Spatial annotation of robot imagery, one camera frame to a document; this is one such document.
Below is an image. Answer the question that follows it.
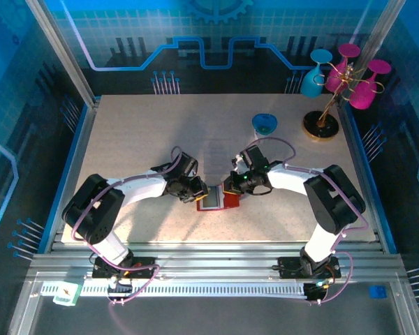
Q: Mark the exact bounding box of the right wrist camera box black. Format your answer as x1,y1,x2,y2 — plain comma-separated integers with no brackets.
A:
240,145,270,172

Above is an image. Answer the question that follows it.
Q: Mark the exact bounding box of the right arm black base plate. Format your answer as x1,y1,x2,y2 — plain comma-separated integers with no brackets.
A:
277,256,342,280

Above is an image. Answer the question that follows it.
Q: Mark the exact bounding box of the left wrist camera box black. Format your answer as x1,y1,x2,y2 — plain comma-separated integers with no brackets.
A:
174,152,199,177

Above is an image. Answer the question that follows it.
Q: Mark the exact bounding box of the red card holder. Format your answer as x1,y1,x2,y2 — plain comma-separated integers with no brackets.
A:
196,184,242,213

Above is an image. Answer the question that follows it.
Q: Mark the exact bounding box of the blue table side rail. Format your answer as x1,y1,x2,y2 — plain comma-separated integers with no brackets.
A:
37,96,102,254
341,103,398,254

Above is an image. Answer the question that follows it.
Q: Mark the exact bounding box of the aluminium profile frame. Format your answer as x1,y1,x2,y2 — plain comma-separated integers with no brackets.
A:
6,0,419,335

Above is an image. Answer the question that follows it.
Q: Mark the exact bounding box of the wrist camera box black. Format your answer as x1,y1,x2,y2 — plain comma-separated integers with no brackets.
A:
174,152,199,177
240,145,270,172

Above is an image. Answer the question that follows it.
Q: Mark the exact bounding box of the blue transparent goblet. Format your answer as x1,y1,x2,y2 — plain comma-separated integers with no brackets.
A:
251,112,279,141

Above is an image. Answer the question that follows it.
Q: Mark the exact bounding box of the gold wire glass rack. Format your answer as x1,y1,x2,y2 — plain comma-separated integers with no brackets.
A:
302,61,385,142

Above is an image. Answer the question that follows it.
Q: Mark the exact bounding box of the green white small box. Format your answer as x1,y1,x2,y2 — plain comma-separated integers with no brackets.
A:
52,281,83,307

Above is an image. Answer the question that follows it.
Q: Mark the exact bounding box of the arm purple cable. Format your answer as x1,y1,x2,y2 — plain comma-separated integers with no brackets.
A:
71,145,183,307
253,137,369,306

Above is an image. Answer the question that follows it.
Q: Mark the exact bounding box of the light blue wine glass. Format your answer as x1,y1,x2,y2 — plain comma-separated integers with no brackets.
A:
300,48,334,98

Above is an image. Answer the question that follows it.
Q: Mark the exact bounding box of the white slotted cable duct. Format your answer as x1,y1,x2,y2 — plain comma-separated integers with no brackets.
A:
41,281,308,299

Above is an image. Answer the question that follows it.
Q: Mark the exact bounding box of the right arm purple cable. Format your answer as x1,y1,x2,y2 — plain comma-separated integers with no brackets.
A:
253,137,369,306

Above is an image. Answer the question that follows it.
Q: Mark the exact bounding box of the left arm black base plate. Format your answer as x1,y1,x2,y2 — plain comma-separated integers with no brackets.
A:
92,256,157,280

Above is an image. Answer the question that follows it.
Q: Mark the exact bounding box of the small black electronics board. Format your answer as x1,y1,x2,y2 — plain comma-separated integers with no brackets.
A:
304,281,328,302
107,278,133,297

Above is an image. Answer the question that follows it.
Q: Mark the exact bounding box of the pink wine glass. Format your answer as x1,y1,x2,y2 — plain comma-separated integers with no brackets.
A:
348,59,392,110
326,43,361,94

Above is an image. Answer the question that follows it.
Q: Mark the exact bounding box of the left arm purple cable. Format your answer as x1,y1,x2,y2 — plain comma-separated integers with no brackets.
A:
71,145,183,307

